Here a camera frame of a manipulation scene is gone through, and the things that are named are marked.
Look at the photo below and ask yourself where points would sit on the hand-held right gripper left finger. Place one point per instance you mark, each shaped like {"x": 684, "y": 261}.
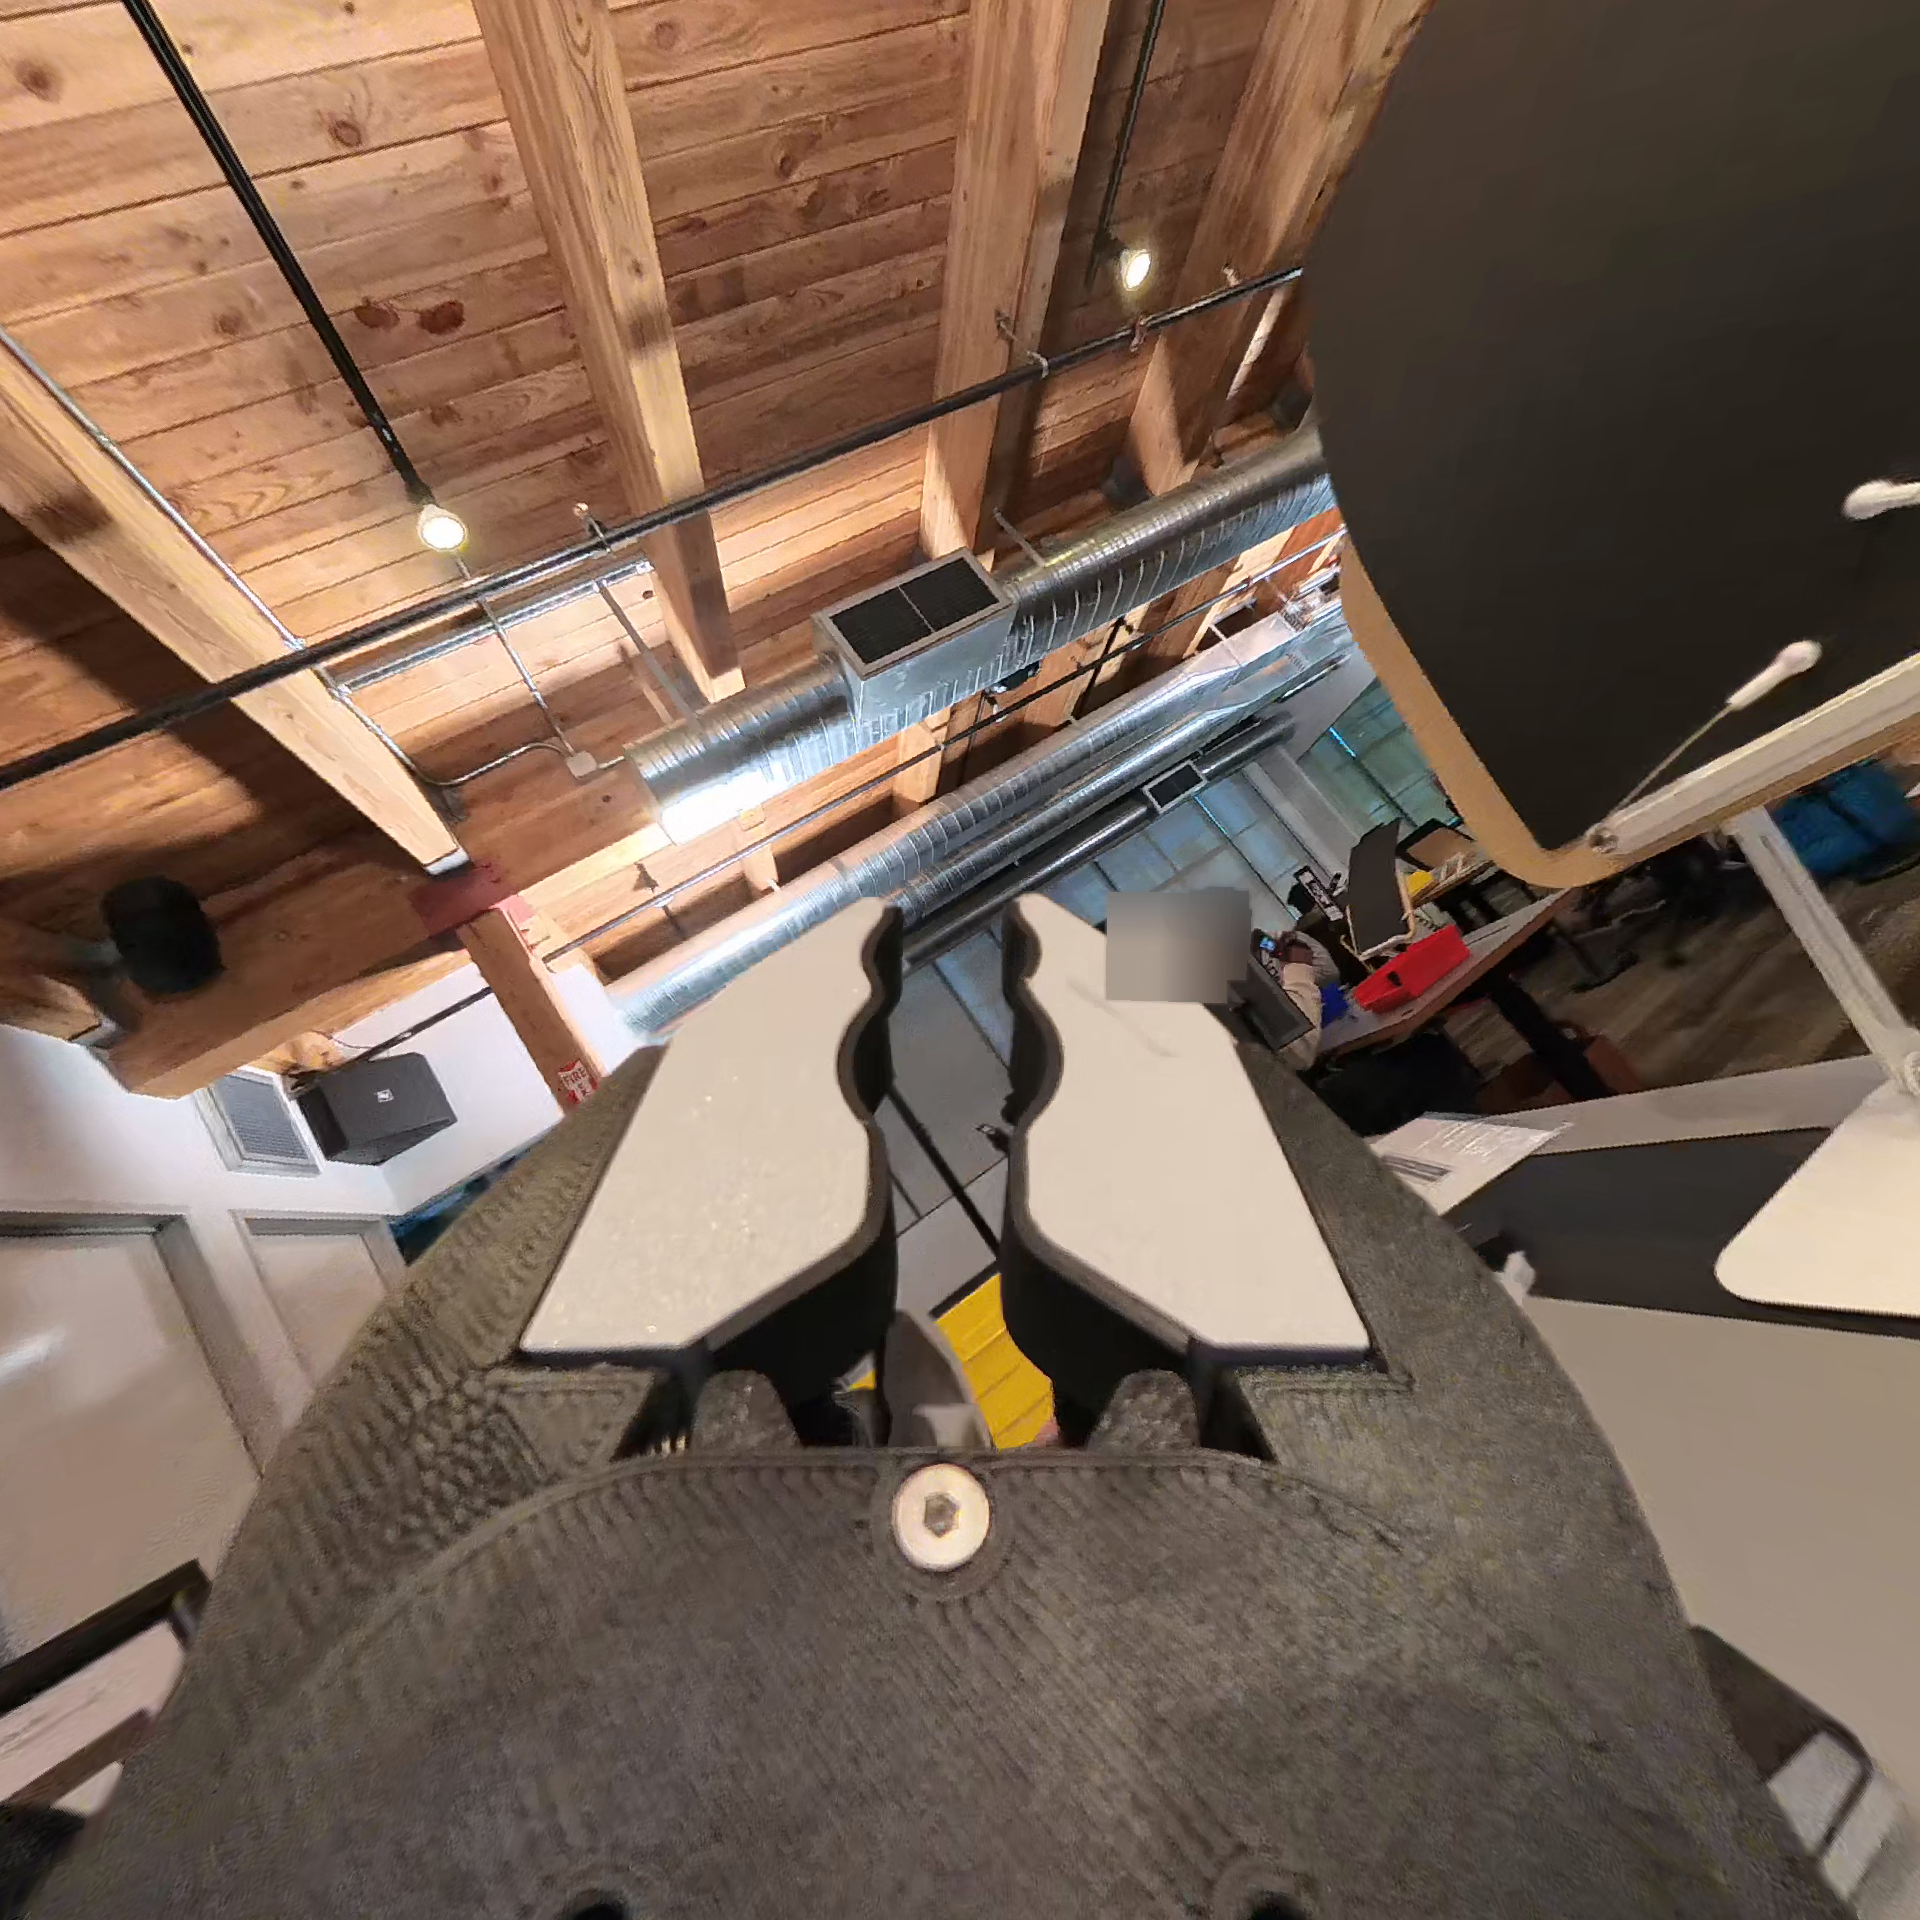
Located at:
{"x": 721, "y": 1186}

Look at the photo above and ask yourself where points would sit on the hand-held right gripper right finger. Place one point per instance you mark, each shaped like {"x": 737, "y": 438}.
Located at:
{"x": 1172, "y": 1202}

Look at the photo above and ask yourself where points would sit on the yellow plastic bin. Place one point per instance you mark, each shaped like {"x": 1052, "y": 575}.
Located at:
{"x": 997, "y": 1349}

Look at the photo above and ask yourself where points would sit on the white paper sheet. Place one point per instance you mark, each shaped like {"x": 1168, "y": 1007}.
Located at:
{"x": 1463, "y": 1149}

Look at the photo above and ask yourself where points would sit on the red plastic bin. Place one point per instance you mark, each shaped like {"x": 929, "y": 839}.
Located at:
{"x": 1410, "y": 975}

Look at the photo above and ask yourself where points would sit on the black monitor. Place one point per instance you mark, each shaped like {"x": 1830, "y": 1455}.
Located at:
{"x": 1373, "y": 885}

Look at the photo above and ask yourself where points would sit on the white door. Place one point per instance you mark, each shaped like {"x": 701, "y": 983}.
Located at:
{"x": 324, "y": 1291}
{"x": 105, "y": 1426}

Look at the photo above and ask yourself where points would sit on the wooden desk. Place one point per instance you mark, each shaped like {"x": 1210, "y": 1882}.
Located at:
{"x": 1501, "y": 939}

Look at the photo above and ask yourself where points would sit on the black round ceiling fixture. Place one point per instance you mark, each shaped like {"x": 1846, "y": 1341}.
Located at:
{"x": 158, "y": 939}

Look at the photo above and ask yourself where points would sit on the long black ceiling pipe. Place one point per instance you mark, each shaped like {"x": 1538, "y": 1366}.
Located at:
{"x": 450, "y": 599}

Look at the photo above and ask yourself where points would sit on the white stand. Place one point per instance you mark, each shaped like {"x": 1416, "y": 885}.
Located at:
{"x": 1830, "y": 1214}

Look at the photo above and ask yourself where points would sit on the ceiling spotlight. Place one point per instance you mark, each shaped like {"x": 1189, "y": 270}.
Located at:
{"x": 1137, "y": 269}
{"x": 440, "y": 524}

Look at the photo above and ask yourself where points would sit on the blue storage bin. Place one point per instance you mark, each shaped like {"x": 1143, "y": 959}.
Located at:
{"x": 1861, "y": 819}

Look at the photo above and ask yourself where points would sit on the black panel with plywood rim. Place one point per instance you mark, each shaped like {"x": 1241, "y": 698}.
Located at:
{"x": 1575, "y": 375}

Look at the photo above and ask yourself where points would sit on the black light track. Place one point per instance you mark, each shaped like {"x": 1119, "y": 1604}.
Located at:
{"x": 1127, "y": 136}
{"x": 270, "y": 236}

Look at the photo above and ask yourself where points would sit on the black wall speaker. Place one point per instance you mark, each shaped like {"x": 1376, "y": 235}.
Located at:
{"x": 376, "y": 1108}

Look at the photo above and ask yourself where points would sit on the slim spiral metal duct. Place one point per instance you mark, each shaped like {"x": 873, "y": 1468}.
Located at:
{"x": 961, "y": 839}

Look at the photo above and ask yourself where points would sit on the grey wall vent grille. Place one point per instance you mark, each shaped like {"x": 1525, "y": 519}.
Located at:
{"x": 263, "y": 1123}

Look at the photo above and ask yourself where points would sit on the metal duct vent box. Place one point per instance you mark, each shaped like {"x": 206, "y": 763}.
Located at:
{"x": 914, "y": 615}

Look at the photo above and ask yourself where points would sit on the large spiral metal duct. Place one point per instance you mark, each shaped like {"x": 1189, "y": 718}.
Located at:
{"x": 1201, "y": 511}

